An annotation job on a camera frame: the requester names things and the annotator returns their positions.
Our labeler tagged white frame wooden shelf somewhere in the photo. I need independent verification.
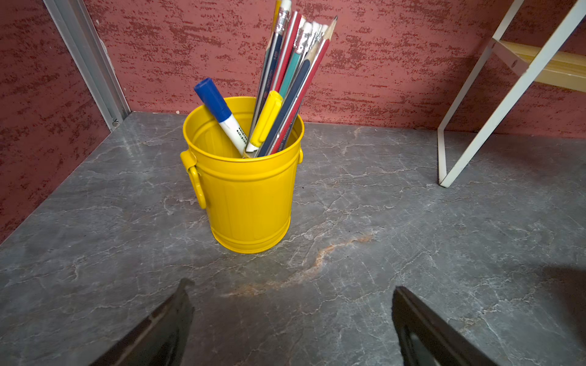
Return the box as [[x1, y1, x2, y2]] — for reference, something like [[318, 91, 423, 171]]
[[436, 0, 585, 188]]

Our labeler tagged blue capped white marker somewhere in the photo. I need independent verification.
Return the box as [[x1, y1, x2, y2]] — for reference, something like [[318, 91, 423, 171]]
[[194, 78, 248, 155]]

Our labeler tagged yellow metal pen bucket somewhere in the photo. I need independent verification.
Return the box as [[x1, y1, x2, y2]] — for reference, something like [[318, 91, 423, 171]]
[[180, 105, 305, 254]]

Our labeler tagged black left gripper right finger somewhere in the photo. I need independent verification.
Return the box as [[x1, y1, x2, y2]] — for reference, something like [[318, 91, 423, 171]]
[[392, 286, 495, 365]]

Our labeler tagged yellow highlighter pen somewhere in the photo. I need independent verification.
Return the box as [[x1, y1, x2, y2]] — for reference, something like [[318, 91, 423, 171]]
[[245, 91, 283, 158]]

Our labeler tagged left aluminium corner post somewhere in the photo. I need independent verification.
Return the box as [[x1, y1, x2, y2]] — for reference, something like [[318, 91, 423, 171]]
[[44, 0, 131, 131]]

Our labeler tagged bundle of coloured pencils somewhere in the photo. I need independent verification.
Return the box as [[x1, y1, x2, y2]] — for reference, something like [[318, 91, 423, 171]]
[[248, 1, 338, 158]]

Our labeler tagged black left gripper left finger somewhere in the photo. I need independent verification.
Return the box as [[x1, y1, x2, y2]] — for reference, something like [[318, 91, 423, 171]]
[[93, 278, 195, 365]]

